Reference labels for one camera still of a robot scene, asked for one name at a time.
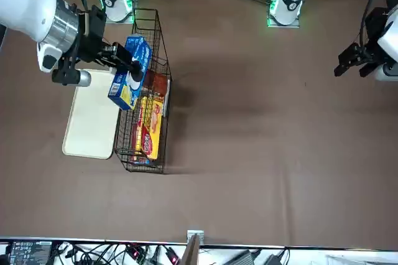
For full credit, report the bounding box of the blue Oreo cookie box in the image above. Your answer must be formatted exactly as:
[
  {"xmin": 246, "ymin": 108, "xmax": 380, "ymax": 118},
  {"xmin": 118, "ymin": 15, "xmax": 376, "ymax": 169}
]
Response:
[{"xmin": 107, "ymin": 35, "xmax": 153, "ymax": 111}]

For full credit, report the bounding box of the aluminium profile post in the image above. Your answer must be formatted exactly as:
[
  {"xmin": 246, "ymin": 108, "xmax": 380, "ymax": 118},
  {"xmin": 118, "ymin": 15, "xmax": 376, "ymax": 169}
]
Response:
[{"xmin": 181, "ymin": 230, "xmax": 205, "ymax": 265}]

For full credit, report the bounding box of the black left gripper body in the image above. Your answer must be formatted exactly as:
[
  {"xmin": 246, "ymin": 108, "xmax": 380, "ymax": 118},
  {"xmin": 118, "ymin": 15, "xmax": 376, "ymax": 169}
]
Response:
[{"xmin": 357, "ymin": 6, "xmax": 389, "ymax": 64}]

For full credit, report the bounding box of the black charger red light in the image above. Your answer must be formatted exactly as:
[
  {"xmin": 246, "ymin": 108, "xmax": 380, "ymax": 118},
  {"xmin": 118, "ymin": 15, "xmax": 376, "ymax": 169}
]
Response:
[
  {"xmin": 164, "ymin": 247, "xmax": 182, "ymax": 265},
  {"xmin": 126, "ymin": 242, "xmax": 147, "ymax": 261}
]

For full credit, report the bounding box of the yellow wafer box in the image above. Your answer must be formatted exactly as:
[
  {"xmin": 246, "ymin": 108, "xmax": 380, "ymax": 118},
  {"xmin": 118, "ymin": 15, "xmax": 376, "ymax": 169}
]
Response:
[{"xmin": 138, "ymin": 95, "xmax": 165, "ymax": 160}]

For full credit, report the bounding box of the black wire shelf rack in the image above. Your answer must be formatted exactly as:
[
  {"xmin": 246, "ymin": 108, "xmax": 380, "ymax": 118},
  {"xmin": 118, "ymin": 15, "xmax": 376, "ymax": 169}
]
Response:
[{"xmin": 114, "ymin": 8, "xmax": 174, "ymax": 175}]

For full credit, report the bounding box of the grey power brick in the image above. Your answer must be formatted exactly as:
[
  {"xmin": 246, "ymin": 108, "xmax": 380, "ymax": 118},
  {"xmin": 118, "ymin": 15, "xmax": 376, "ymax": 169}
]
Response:
[{"xmin": 229, "ymin": 248, "xmax": 261, "ymax": 265}]

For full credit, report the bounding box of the amber tea bottle white cap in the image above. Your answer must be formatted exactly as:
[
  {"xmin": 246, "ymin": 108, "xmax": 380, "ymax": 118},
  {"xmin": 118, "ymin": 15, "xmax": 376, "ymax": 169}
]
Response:
[{"xmin": 143, "ymin": 70, "xmax": 171, "ymax": 97}]

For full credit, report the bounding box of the black power brick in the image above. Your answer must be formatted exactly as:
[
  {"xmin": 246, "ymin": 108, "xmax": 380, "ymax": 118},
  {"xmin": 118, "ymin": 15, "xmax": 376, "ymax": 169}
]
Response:
[{"xmin": 264, "ymin": 254, "xmax": 289, "ymax": 265}]

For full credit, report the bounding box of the cream plastic tray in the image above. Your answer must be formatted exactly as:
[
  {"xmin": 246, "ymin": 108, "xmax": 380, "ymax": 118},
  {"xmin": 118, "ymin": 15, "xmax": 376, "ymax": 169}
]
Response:
[{"xmin": 61, "ymin": 68, "xmax": 121, "ymax": 159}]

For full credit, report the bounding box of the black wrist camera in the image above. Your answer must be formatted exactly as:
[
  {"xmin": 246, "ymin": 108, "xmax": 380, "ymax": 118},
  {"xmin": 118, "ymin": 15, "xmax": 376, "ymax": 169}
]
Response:
[{"xmin": 51, "ymin": 70, "xmax": 93, "ymax": 88}]

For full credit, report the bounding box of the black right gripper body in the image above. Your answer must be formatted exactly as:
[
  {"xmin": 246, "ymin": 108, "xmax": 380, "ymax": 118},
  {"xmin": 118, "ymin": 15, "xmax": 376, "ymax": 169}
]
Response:
[{"xmin": 73, "ymin": 5, "xmax": 107, "ymax": 62}]

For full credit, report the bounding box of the black labelled power adapter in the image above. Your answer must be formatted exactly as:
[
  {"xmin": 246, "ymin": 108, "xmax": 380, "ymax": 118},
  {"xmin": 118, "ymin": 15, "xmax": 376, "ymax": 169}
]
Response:
[{"xmin": 6, "ymin": 239, "xmax": 53, "ymax": 265}]

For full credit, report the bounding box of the white Franzzi biscuit box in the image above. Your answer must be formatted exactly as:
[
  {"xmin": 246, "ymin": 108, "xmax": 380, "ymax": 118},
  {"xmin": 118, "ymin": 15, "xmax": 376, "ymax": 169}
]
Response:
[{"xmin": 161, "ymin": 78, "xmax": 172, "ymax": 117}]

